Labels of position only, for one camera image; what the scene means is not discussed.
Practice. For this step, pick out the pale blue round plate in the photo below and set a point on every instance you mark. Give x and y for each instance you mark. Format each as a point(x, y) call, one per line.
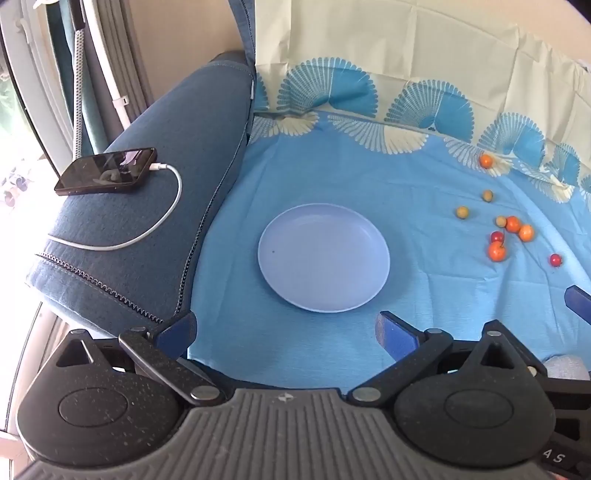
point(323, 258)

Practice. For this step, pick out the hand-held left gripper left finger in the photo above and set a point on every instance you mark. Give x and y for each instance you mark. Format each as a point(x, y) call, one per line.
point(178, 333)

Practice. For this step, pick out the beige pleated curtain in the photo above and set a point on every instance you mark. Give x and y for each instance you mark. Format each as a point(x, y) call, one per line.
point(131, 41)

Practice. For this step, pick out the blue sofa armrest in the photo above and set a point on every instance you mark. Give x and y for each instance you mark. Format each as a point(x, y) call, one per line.
point(184, 129)

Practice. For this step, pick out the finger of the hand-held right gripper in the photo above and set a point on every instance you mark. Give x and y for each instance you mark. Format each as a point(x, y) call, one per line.
point(581, 299)

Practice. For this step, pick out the red cherry tomato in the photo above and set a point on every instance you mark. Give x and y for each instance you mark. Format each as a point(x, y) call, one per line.
point(556, 260)
point(497, 237)

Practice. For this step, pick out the orange cherry tomato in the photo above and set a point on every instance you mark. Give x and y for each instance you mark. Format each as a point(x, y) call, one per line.
point(486, 160)
point(513, 224)
point(497, 252)
point(527, 233)

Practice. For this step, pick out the pale cloth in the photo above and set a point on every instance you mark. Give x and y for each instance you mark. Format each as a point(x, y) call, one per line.
point(570, 367)

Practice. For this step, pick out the white window frame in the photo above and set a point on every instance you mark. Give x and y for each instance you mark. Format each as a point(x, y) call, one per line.
point(27, 69)

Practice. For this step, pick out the blue cream printed cloth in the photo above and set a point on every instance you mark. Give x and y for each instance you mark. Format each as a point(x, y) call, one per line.
point(415, 194)

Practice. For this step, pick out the teal curtain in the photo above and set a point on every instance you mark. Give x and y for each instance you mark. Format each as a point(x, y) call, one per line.
point(62, 50)

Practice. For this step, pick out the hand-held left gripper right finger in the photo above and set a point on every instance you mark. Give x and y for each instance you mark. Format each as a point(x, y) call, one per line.
point(392, 334)

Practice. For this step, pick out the black smartphone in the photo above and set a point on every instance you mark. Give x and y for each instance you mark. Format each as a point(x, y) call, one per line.
point(106, 170)

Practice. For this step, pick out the white pipe with clip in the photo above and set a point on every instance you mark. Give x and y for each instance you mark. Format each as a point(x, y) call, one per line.
point(108, 69)

